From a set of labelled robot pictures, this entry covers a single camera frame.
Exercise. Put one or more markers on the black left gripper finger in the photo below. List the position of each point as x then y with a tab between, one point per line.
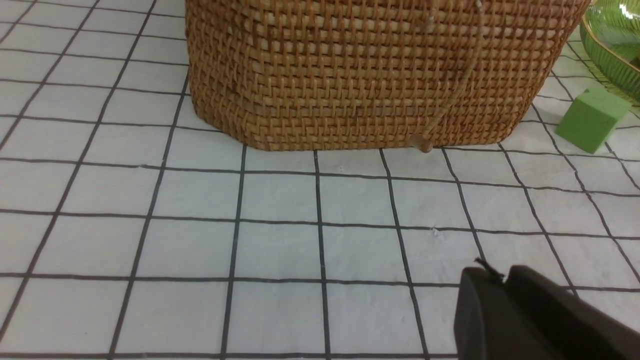
526	316

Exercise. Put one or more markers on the green foam cube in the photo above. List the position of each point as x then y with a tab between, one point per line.
591	118

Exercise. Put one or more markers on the green glass leaf plate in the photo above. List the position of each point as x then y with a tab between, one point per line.
610	35

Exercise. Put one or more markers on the woven rattan basket green lining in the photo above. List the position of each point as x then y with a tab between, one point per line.
317	75

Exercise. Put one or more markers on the white checkered tablecloth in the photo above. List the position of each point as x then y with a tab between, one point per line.
132	230

